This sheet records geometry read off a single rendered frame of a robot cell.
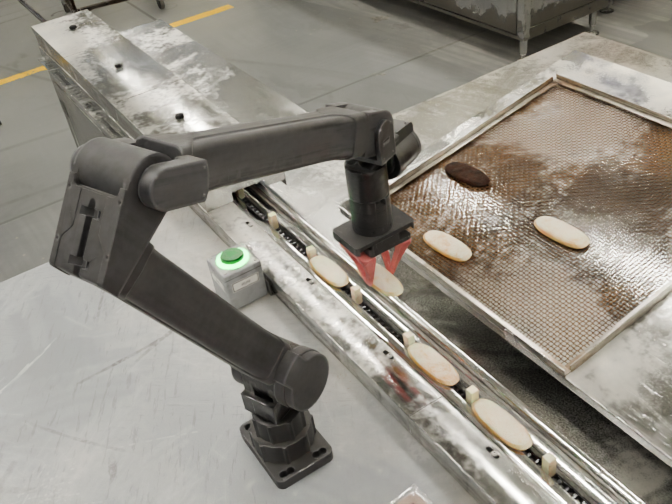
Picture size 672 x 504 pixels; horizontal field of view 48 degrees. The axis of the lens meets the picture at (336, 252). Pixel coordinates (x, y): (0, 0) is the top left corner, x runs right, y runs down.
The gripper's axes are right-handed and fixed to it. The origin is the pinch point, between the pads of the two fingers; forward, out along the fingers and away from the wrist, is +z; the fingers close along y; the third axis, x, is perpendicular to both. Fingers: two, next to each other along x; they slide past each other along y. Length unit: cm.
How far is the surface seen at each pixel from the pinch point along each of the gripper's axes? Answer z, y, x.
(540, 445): 8.1, 0.6, -32.5
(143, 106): 2, -4, 88
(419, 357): 7.4, -1.9, -11.4
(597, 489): 8.0, 1.1, -41.1
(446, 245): 2.9, 14.0, 1.5
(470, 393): 6.3, -1.5, -21.8
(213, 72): 13, 25, 116
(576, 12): 79, 239, 177
